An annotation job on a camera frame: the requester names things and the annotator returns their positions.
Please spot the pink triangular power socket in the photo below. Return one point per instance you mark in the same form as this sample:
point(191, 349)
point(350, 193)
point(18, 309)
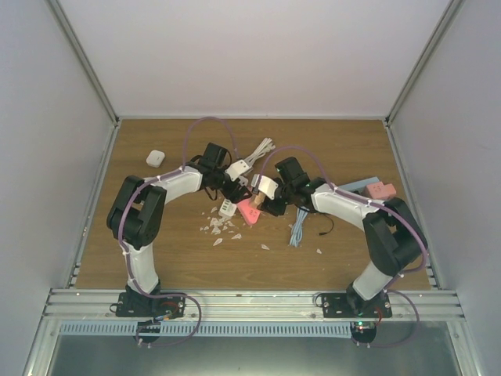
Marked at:
point(249, 211)

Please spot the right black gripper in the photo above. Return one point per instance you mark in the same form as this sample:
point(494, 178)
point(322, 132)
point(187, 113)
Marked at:
point(273, 208)

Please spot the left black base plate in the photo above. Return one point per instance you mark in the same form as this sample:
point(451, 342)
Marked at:
point(133, 304)

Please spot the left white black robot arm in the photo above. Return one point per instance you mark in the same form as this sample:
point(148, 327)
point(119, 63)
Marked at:
point(136, 214)

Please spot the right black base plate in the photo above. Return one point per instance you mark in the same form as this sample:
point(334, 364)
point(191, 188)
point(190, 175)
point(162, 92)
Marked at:
point(347, 306)

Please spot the white power strip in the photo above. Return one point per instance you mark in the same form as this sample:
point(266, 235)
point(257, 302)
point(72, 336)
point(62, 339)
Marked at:
point(227, 209)

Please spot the grey slotted cable duct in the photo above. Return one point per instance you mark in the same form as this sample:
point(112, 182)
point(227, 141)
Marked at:
point(209, 329)

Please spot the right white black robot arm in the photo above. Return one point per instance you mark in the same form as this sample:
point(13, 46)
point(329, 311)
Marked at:
point(393, 237)

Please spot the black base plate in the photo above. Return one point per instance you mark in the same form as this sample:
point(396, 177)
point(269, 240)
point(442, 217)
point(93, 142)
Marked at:
point(133, 304)
point(347, 306)

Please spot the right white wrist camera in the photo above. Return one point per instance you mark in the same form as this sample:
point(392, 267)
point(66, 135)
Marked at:
point(265, 185)

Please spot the light blue power strip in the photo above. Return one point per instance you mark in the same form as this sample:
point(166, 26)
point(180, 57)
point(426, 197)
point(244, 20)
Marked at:
point(359, 185)

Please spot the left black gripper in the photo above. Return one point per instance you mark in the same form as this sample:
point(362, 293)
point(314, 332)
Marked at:
point(236, 197)

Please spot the pink block socket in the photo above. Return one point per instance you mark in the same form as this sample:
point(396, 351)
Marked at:
point(380, 191)

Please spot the aluminium frame rail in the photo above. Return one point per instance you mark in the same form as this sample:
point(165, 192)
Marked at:
point(257, 306)

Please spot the small white charger plug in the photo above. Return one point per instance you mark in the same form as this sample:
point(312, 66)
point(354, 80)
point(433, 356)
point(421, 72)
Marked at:
point(155, 158)

